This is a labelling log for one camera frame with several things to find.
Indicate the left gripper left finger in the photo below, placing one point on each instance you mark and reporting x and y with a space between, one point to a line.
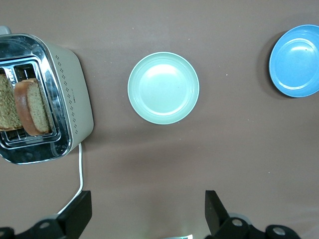
74 219

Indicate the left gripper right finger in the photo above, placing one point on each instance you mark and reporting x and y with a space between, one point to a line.
216 219

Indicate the brown bread slice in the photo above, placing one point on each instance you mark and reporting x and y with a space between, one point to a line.
7 104
35 107

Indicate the green round plate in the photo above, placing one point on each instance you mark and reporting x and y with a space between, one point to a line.
163 88

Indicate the blue round plate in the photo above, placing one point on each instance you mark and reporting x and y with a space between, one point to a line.
296 62

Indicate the beige chrome toaster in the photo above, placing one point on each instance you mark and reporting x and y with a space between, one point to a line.
72 82

